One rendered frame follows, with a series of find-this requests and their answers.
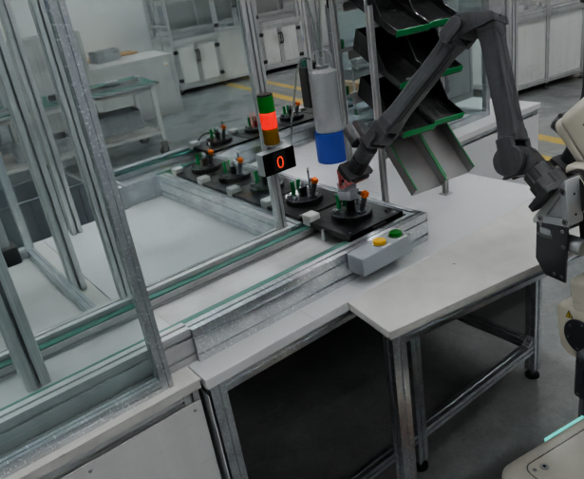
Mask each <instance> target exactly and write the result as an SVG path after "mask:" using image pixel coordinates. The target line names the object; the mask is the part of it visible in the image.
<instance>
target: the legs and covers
mask: <svg viewBox="0 0 584 479"><path fill-rule="evenodd" d="M541 308H542V279H540V280H538V281H536V282H534V283H532V284H529V285H527V286H525V287H523V288H521V289H519V290H517V291H515V292H513V293H511V294H509V295H507V296H505V297H502V298H499V299H497V300H495V301H493V302H491V303H489V304H487V305H485V306H482V307H480V308H479V309H477V310H475V311H473V312H471V313H469V314H466V315H464V316H461V317H459V318H457V320H459V321H462V322H464V323H466V324H468V325H471V326H473V327H475V328H478V329H480V330H482V331H485V332H486V333H488V334H491V335H494V336H497V337H499V338H501V339H504V340H506V341H508V342H511V343H513V344H515V345H518V346H519V347H517V348H516V349H515V350H514V351H513V352H511V353H510V354H509V355H507V356H506V357H505V358H503V359H502V360H501V361H500V362H498V363H497V364H496V365H494V366H493V367H492V368H490V369H489V370H488V371H486V372H485V373H484V374H482V375H481V376H479V377H478V378H477V379H475V380H474V381H473V382H471V383H470V384H469V385H467V386H466V387H465V388H463V389H462V390H461V391H460V392H458V393H457V394H455V395H454V396H453V397H451V398H450V399H449V400H447V401H446V402H445V403H443V404H442V405H441V406H440V407H439V408H438V409H436V410H435V411H434V412H432V413H431V414H429V415H428V416H427V417H425V407H424V382H423V368H422V355H421V341H420V337H419V336H418V337H416V338H414V339H412V340H410V341H408V342H407V343H406V349H407V361H408V372H409V384H410V395H411V407H412V418H413V430H414V441H415V452H416V464H417V471H418V472H423V471H426V470H427V469H428V462H427V461H426V459H428V447H427V436H428V435H429V434H431V433H432V432H433V431H435V430H436V429H437V428H439V427H440V426H441V425H442V424H444V423H445V422H446V421H447V420H449V419H450V418H451V417H453V416H454V415H455V414H456V413H458V412H459V411H461V410H462V409H463V408H464V407H466V406H467V405H468V404H469V403H471V402H472V401H473V400H475V399H476V398H477V397H478V396H480V395H481V394H482V393H484V392H485V391H486V390H488V389H489V388H490V387H492V386H493V385H494V384H495V383H497V382H498V381H499V380H500V379H502V378H503V377H504V376H506V375H507V374H508V373H510V372H511V371H512V370H514V369H515V368H516V366H518V365H519V364H520V363H522V362H523V361H524V360H525V363H524V369H527V371H526V372H525V376H526V377H527V378H529V379H538V378H539V372H538V371H537V370H538V369H539V368H540V342H541ZM356 316H357V315H356V314H354V313H353V312H352V311H351V310H348V311H347V312H345V313H343V314H341V315H340V316H338V317H336V318H335V319H333V320H331V321H329V322H328V323H326V324H324V325H322V326H320V327H319V328H317V329H315V330H313V331H312V332H310V333H308V334H306V335H304V336H302V337H300V338H299V339H297V340H295V341H294V342H293V343H291V344H289V345H287V346H285V347H284V348H282V349H280V350H278V351H277V352H275V353H273V354H271V355H269V356H267V357H265V358H264V359H262V360H260V361H258V362H257V363H255V364H254V365H252V366H251V367H249V368H247V369H245V370H243V371H242V372H240V373H238V374H236V375H234V376H232V377H230V378H229V379H227V380H225V381H223V382H222V383H220V384H218V385H216V386H215V387H214V388H212V389H210V390H207V389H206V388H205V387H203V386H202V385H201V384H200V385H201V388H200V389H198V392H199V396H200V400H201V403H202V407H203V410H204V414H205V417H206V421H207V425H208V429H209V433H210V435H211V439H212V443H213V447H214V450H215V454H216V458H217V464H218V467H219V471H220V475H221V479H249V478H248V474H247V471H246V467H245V462H244V458H243V454H242V450H241V447H240V443H239V438H238V434H237V430H236V426H235V419H234V415H233V411H232V407H231V403H230V399H229V395H228V391H229V390H230V389H232V388H234V387H235V386H237V385H239V384H240V383H242V382H244V381H246V380H247V379H249V378H251V377H253V376H254V375H256V374H258V373H260V372H262V371H264V370H265V369H267V368H269V367H271V366H272V365H273V364H275V363H276V362H278V361H280V360H282V359H283V358H285V357H287V356H289V355H290V354H293V353H294V352H296V351H298V350H300V349H301V348H303V347H305V346H306V345H308V344H310V343H312V342H313V341H314V340H316V339H318V338H319V337H321V336H323V335H325V334H327V333H329V332H330V331H332V330H334V329H336V328H337V327H339V326H341V325H342V324H344V323H346V322H348V321H349V320H351V319H353V318H354V317H356ZM522 334H525V337H526V336H527V335H528V336H530V337H532V338H533V345H532V346H531V347H530V348H528V349H527V348H525V347H523V346H521V345H522V343H523V341H524V339H522V338H519V336H520V335H522ZM394 462H395V454H394V445H393V442H392V443H391V444H389V445H388V446H387V447H385V448H384V449H383V450H381V451H380V452H379V453H377V454H376V455H375V456H373V457H372V458H371V459H369V460H368V461H367V462H366V463H365V464H364V465H362V466H361V467H360V468H358V469H357V470H355V471H354V472H353V473H351V474H350V475H349V476H347V477H346V478H345V479H373V478H375V477H376V476H377V475H379V474H380V473H381V472H382V471H384V470H385V469H386V468H388V467H389V466H390V465H392V464H393V463H394Z"/></svg>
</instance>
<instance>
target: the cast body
mask: <svg viewBox="0 0 584 479"><path fill-rule="evenodd" d="M337 188H338V192H337V194H338V198H339V201H352V200H355V199H357V198H360V197H361V196H360V195H359V194H358V192H359V188H356V185H355V182H354V183H353V184H352V185H350V186H348V187H346V188H344V189H342V190H341V189H340V188H339V186H338V183H337Z"/></svg>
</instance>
